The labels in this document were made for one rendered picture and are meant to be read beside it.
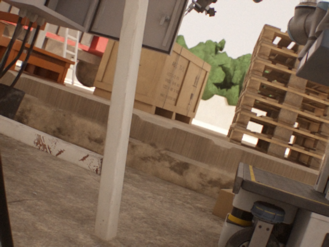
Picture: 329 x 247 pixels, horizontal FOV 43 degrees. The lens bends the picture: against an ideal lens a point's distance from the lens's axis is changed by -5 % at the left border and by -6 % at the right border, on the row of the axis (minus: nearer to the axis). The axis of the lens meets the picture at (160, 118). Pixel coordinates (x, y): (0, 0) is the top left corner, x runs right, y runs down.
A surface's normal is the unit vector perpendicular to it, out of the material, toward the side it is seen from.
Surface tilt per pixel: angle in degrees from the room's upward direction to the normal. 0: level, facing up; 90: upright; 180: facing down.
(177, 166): 88
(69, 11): 90
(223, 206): 90
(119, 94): 93
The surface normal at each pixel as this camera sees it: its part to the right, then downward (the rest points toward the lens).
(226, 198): -0.52, -0.15
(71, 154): -0.29, -0.07
